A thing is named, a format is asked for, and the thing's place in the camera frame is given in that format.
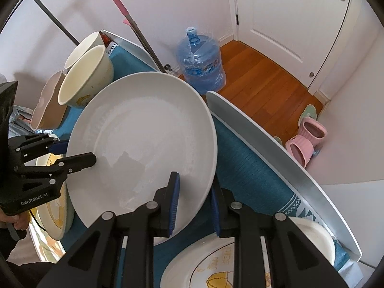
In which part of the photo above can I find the dark metal pole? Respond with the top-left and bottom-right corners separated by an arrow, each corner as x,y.
33,0 -> 79,46

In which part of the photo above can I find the cream cartoon bowl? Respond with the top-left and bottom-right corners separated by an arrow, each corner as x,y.
58,45 -> 114,108

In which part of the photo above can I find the pink slipper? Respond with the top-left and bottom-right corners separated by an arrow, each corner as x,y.
298,117 -> 327,148
285,135 -> 319,168

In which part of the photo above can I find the white ribbed bowl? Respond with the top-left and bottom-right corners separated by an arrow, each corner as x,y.
64,31 -> 104,70

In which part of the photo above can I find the plain white plate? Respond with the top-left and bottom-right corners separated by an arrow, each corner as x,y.
66,72 -> 217,233

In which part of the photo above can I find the pink-handled mop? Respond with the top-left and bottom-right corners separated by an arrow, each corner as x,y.
113,0 -> 167,73

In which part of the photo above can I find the black cable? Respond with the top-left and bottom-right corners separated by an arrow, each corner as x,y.
29,209 -> 49,233

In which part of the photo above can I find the person's left hand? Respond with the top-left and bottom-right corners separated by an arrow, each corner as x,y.
0,209 -> 30,230

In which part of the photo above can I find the green slipper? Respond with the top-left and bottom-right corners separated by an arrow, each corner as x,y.
298,104 -> 318,127

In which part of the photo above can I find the cream plate with duck drawing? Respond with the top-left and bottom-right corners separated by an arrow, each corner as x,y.
160,217 -> 335,287

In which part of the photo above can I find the white chair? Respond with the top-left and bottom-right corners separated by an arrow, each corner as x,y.
206,91 -> 362,261
99,29 -> 160,72

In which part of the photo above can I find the beige flower-shaped bowl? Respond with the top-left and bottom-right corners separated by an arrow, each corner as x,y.
30,71 -> 67,131

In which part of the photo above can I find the blue water jug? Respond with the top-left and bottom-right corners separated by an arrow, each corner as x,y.
176,27 -> 226,95

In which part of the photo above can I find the white door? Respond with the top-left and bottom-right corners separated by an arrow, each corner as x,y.
229,0 -> 362,95

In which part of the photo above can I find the blue patterned tablecloth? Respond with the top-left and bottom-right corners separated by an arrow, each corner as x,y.
54,46 -> 349,287

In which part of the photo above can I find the yellow cartoon duck plate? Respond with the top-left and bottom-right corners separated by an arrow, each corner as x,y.
36,182 -> 74,240

